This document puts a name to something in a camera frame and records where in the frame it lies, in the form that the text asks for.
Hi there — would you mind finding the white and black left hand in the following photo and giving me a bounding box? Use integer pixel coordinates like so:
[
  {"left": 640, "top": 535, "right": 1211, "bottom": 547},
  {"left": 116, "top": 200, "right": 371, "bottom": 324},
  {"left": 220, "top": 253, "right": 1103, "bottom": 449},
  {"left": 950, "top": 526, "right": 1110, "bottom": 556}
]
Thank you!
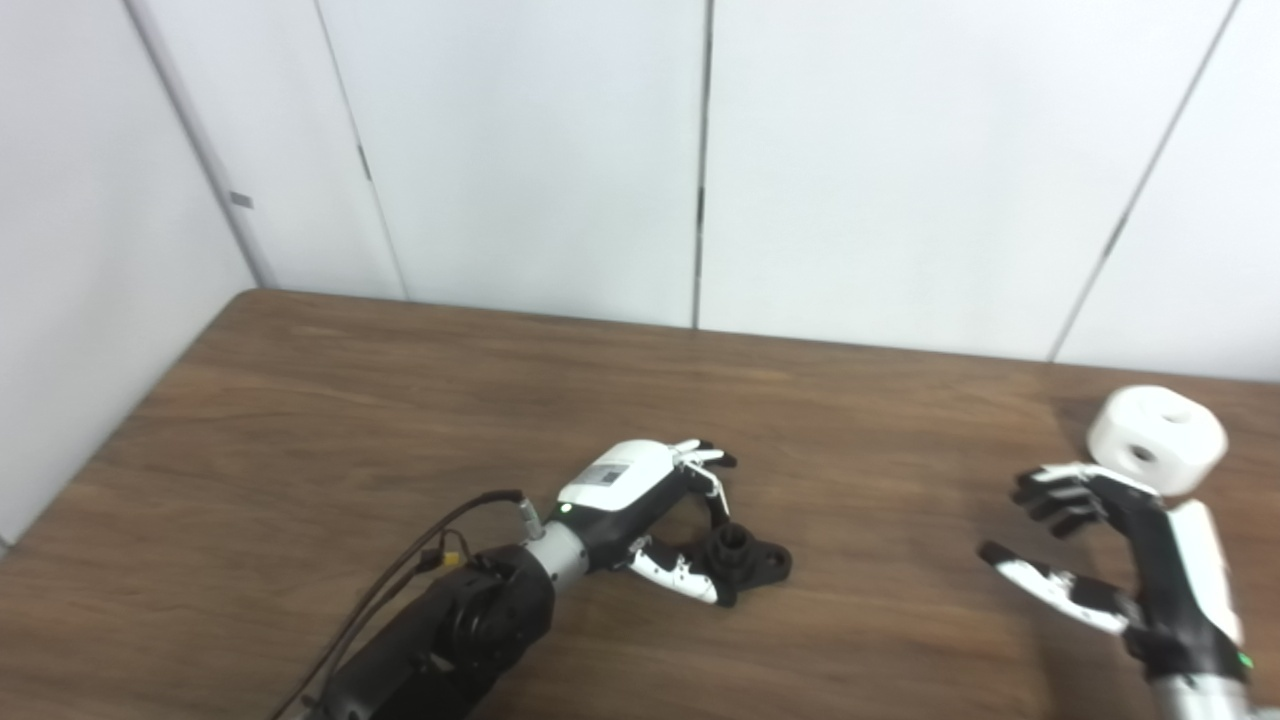
[{"left": 545, "top": 438, "right": 741, "bottom": 608}]

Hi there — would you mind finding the white and black right hand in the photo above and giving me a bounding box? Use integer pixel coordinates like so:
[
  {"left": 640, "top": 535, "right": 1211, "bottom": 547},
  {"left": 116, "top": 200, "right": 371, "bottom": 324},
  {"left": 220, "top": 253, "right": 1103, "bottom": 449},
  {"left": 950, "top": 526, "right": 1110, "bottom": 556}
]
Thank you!
[{"left": 977, "top": 462, "right": 1251, "bottom": 686}]

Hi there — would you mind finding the round white piece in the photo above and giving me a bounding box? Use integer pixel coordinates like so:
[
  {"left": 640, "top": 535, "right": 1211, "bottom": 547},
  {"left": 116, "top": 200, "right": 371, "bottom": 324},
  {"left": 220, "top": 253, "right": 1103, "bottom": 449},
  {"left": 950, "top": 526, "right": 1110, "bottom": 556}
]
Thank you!
[{"left": 1087, "top": 385, "right": 1229, "bottom": 498}]

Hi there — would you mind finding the black flanged holder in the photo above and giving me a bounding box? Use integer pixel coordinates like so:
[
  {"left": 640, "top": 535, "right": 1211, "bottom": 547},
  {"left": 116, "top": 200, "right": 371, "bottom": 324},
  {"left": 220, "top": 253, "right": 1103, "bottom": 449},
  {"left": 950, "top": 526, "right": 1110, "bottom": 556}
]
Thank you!
[{"left": 700, "top": 523, "right": 794, "bottom": 608}]

